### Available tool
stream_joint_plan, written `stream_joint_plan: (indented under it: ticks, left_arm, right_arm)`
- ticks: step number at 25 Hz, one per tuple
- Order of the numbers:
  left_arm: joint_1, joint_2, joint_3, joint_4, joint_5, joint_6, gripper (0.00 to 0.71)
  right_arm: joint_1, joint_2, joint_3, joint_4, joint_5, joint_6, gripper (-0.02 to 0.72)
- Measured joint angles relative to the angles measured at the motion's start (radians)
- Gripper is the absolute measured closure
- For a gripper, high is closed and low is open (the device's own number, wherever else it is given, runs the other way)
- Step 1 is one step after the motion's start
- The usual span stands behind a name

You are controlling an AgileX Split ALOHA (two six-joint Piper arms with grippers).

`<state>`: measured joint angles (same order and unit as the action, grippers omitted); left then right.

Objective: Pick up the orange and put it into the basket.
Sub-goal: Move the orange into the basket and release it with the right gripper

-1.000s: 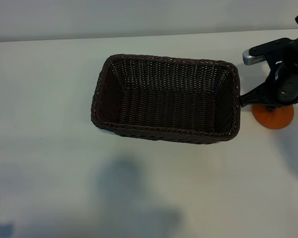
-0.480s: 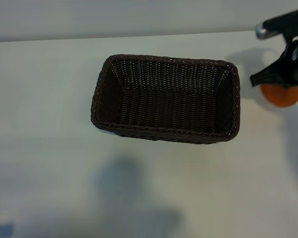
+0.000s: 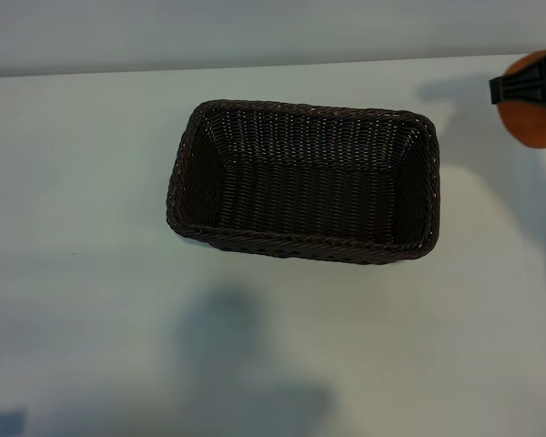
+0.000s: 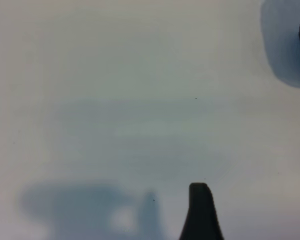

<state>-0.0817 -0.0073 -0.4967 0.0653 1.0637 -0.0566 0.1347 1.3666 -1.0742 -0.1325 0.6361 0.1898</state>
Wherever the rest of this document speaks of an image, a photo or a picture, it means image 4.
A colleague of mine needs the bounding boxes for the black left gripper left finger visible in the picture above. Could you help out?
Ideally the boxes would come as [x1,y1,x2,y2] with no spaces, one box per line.
[178,182,204,240]

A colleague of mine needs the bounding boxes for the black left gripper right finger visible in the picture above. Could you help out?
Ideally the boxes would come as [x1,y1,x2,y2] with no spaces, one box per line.
[202,182,225,240]

